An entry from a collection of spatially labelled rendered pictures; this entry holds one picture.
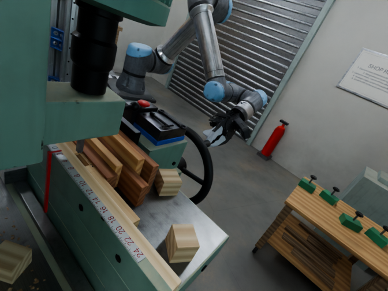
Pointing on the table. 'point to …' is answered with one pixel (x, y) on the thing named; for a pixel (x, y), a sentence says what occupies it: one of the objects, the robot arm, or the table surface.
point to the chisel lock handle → (132, 106)
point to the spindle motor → (137, 10)
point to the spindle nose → (93, 48)
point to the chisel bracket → (79, 114)
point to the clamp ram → (130, 130)
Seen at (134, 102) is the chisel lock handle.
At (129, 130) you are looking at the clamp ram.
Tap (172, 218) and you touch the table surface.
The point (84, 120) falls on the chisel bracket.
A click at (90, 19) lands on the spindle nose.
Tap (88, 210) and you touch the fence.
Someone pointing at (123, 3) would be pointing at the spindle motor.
